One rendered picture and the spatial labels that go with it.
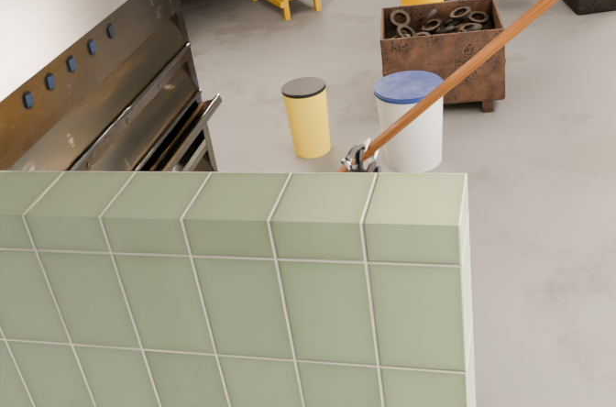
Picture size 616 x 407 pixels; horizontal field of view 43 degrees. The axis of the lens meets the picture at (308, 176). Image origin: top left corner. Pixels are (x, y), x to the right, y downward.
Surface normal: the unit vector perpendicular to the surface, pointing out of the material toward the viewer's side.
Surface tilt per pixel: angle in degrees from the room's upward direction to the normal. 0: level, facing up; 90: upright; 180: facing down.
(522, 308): 0
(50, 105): 90
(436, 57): 90
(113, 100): 70
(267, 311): 90
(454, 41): 90
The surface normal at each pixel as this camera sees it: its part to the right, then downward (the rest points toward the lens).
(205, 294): -0.23, 0.52
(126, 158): 0.86, -0.29
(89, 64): 0.96, 0.00
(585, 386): -0.14, -0.85
